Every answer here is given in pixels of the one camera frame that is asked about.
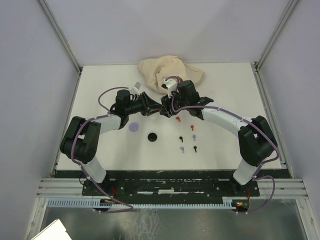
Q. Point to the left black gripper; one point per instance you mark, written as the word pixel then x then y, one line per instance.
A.
pixel 148 103

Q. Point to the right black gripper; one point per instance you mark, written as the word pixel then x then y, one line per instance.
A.
pixel 167 104

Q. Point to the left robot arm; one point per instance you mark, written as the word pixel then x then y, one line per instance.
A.
pixel 80 142

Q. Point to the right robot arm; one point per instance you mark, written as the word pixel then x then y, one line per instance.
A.
pixel 255 137

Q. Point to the purple charging case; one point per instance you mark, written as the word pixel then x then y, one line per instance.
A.
pixel 134 127

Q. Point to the black charging case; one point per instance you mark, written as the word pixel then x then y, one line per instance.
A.
pixel 152 137

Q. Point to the beige crumpled cloth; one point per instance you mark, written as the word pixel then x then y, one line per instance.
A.
pixel 155 70

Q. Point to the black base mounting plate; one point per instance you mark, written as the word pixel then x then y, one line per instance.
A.
pixel 135 178

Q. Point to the white paper sheet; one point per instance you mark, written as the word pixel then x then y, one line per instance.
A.
pixel 54 231

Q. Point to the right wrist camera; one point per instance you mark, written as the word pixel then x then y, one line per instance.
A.
pixel 170 85

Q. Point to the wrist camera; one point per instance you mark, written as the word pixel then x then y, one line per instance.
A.
pixel 135 89
pixel 170 85

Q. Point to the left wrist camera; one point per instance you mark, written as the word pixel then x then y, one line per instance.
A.
pixel 135 89

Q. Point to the right aluminium frame post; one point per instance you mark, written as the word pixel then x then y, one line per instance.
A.
pixel 279 29

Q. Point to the aluminium frame post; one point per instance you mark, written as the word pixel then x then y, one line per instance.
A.
pixel 59 34
pixel 279 29

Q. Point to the left aluminium frame post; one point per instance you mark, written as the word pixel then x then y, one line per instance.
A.
pixel 59 34

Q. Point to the blue cable duct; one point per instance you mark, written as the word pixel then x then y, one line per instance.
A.
pixel 97 203

